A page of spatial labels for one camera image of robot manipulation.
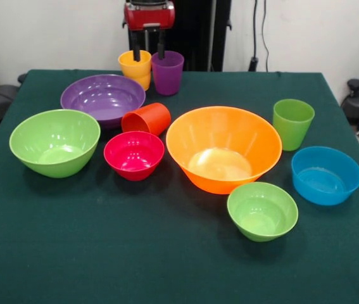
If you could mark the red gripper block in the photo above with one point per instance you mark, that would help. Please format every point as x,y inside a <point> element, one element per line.
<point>149,17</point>

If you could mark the yellow cup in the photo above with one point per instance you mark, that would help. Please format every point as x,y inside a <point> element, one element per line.
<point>134,73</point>

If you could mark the purple cup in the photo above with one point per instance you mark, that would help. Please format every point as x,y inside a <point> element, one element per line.
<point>166,77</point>

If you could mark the large orange bowl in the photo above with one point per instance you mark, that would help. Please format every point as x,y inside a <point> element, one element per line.
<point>220,152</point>

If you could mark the green cup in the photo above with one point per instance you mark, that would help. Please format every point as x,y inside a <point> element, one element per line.
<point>291,126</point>

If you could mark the purple bowl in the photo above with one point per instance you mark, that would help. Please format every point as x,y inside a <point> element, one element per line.
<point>103,101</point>

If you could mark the red-orange cup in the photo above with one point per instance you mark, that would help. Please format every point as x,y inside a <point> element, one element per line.
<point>154,118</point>

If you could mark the pink bowl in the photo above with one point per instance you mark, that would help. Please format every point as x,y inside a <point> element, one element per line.
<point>134,158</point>

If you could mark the large green bowl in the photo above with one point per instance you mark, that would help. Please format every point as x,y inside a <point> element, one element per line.
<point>55,145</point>

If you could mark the dark green table cloth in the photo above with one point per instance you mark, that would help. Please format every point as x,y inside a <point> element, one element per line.
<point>103,237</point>

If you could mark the small green bowl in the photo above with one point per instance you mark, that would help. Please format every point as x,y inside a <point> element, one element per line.
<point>261,212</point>

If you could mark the blue bowl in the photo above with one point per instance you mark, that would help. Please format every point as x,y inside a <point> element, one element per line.
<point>324,177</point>

